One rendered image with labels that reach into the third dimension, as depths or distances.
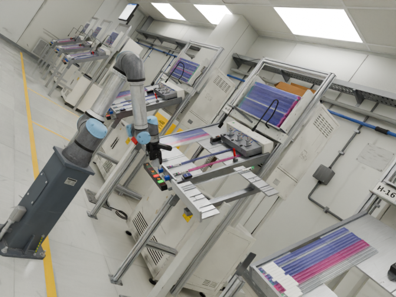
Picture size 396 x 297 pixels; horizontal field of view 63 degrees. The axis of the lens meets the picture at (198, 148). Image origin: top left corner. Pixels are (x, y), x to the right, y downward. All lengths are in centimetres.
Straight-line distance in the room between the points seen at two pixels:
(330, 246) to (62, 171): 131
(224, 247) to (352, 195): 159
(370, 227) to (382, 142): 204
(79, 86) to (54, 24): 419
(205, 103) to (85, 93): 337
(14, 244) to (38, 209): 22
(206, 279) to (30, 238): 131
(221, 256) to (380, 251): 124
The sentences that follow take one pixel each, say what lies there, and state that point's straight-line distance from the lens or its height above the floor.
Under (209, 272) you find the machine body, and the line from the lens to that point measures 259.
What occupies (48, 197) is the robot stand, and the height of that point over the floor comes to 34.
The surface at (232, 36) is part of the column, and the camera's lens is 566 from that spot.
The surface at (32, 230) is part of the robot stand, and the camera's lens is 191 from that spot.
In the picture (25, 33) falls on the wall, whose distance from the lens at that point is 1040.
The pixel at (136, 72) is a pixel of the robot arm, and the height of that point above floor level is 111.
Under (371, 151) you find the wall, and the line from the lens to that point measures 371.
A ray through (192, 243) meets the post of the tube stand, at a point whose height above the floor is 52.
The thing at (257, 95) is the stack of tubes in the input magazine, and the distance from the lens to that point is 260.
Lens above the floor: 106
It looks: 3 degrees down
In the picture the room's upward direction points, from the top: 36 degrees clockwise
